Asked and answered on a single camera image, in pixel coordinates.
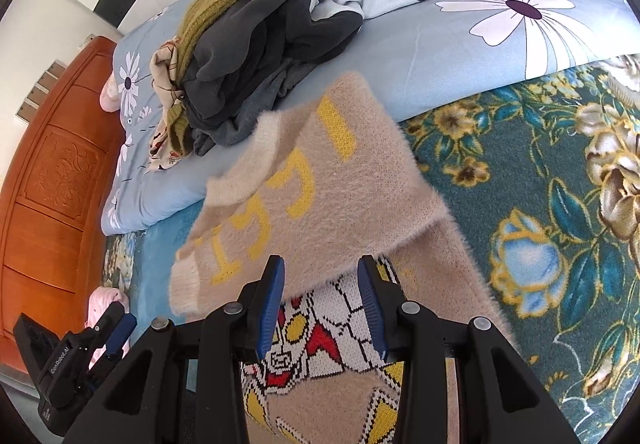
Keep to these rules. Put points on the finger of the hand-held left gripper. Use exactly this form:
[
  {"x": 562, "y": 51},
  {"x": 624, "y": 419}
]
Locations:
[{"x": 121, "y": 328}]

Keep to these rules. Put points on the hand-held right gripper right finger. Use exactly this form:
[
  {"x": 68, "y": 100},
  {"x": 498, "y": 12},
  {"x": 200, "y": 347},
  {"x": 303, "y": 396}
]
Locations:
[{"x": 372, "y": 309}]

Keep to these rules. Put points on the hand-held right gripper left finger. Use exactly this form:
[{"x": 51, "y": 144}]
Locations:
[{"x": 267, "y": 314}]

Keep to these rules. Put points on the beige fuzzy knit sweater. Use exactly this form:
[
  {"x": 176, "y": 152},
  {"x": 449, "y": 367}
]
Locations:
[{"x": 310, "y": 164}]

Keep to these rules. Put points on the folded pink blanket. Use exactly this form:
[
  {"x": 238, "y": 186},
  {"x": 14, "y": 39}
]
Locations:
[{"x": 102, "y": 301}]

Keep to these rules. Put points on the carved wooden headboard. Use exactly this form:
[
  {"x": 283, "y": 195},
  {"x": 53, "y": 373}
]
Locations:
[{"x": 50, "y": 204}]

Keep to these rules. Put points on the teal floral bed sheet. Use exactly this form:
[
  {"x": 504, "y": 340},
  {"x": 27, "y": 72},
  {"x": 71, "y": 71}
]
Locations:
[{"x": 500, "y": 164}]

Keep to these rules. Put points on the pink floral pillow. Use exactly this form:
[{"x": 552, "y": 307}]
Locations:
[{"x": 107, "y": 97}]

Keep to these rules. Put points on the dark grey garment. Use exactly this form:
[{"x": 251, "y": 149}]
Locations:
[{"x": 260, "y": 49}]

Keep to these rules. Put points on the cream car print garment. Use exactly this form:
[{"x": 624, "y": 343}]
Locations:
[{"x": 162, "y": 64}]

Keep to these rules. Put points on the light blue daisy quilt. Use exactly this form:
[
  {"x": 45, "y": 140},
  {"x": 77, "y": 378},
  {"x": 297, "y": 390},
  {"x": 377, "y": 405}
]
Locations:
[{"x": 425, "y": 44}]

